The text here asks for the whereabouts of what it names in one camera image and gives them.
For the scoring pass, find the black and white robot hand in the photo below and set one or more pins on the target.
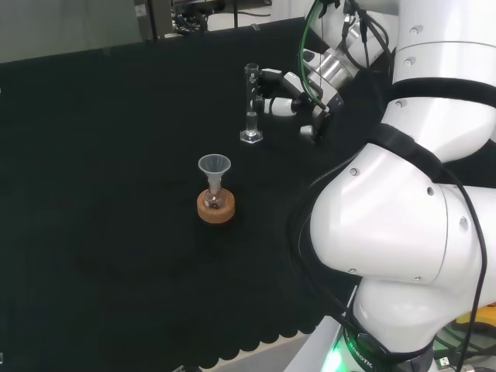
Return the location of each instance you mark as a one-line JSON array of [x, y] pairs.
[[310, 98]]

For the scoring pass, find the clear glass graduated cylinder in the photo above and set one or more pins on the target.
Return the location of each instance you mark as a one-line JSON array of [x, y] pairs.
[[252, 133]]

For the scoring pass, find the clear plastic funnel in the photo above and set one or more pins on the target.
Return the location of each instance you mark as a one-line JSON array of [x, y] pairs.
[[214, 164]]

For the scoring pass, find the small round-bottom glass flask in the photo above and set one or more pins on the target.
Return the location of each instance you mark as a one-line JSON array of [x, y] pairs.
[[214, 199]]

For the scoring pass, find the black bench cloth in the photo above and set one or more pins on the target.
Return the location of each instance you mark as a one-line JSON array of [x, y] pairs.
[[116, 155]]

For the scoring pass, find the yellow stop button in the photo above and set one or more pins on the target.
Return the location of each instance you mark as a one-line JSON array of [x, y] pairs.
[[486, 314]]

